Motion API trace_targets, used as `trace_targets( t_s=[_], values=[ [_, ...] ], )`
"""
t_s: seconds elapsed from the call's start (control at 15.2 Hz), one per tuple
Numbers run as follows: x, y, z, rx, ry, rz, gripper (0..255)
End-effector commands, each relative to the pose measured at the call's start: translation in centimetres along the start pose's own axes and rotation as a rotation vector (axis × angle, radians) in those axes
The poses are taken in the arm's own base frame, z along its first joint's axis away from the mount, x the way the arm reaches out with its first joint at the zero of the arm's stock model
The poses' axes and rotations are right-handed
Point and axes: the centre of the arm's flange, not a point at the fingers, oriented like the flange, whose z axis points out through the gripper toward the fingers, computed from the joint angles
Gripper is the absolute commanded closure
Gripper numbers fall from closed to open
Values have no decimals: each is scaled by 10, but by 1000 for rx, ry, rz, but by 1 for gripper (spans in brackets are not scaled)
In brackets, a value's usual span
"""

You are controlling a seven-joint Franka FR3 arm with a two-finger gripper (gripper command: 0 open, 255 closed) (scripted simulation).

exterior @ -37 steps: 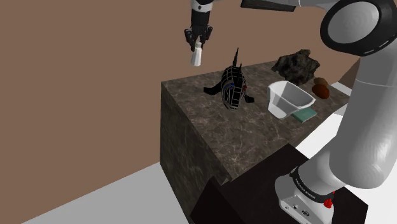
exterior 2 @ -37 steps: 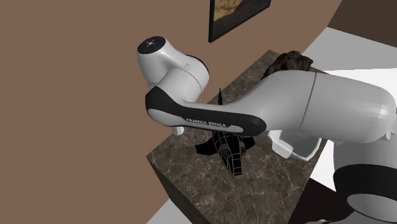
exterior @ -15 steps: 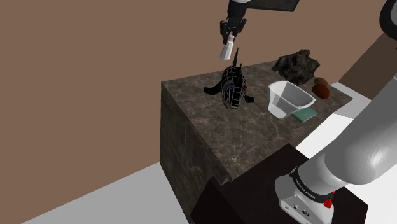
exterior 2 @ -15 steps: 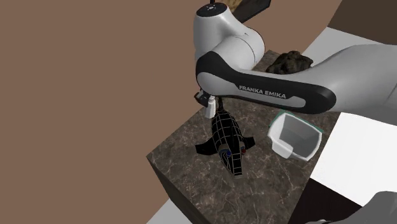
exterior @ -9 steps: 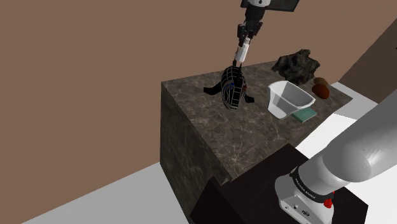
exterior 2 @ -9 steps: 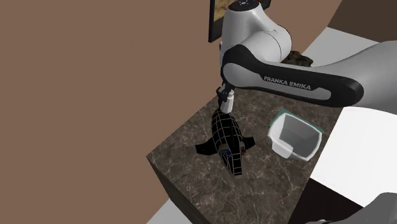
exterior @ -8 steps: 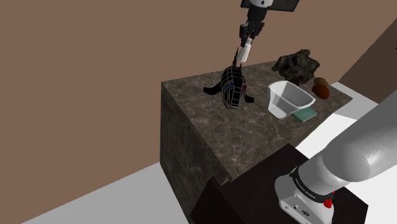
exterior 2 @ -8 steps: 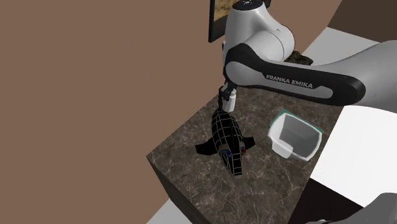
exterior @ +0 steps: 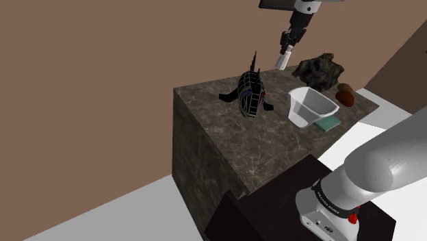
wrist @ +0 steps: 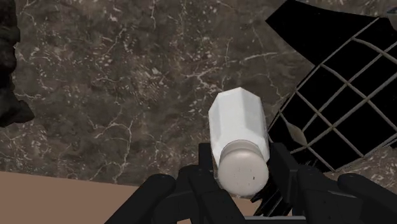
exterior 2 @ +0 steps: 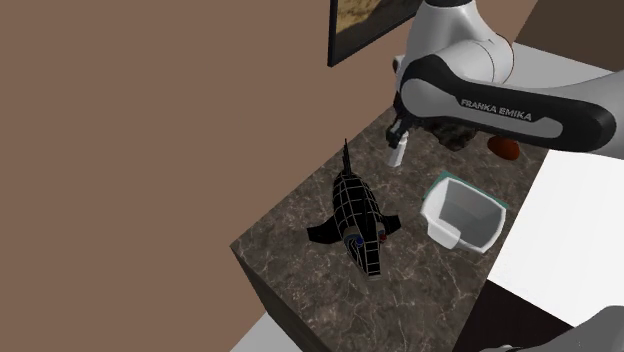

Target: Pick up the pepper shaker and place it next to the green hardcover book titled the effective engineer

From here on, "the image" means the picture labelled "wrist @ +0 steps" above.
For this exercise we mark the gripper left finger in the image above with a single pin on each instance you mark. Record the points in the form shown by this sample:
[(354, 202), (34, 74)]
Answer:
[(186, 198)]

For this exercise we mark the black sink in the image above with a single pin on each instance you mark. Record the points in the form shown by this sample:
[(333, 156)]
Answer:
[(310, 31)]

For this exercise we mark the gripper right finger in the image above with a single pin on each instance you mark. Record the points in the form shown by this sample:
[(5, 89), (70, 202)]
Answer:
[(322, 198)]

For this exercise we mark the black lumpy object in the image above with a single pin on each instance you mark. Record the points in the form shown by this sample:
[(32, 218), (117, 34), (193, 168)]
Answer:
[(8, 62)]

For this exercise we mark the white shaker with grey cap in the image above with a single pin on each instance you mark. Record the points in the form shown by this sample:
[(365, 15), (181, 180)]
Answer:
[(236, 124)]

